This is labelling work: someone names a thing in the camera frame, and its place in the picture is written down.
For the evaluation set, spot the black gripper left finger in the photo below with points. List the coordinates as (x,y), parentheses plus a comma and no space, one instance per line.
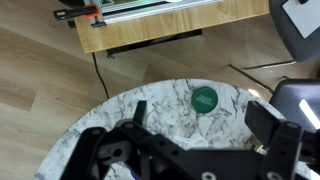
(93,150)

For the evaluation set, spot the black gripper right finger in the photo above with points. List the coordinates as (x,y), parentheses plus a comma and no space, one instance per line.
(280,146)

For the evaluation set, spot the dark grey chair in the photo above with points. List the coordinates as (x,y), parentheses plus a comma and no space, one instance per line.
(290,43)
(290,96)

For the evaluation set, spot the round green plastic lid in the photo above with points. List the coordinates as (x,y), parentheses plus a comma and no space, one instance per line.
(204,99)

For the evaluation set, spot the white paper sheet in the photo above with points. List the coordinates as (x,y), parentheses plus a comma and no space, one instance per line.
(305,16)

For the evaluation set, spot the orange and black clamp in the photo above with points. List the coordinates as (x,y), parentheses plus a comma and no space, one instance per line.
(78,12)

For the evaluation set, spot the light wooden desk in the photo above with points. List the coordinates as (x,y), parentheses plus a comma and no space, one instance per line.
(166,28)

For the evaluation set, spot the black metal desk frame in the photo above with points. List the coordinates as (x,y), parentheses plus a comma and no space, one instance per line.
(153,42)

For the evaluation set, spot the aluminium extrusion rail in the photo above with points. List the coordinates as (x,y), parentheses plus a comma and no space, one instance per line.
(143,10)

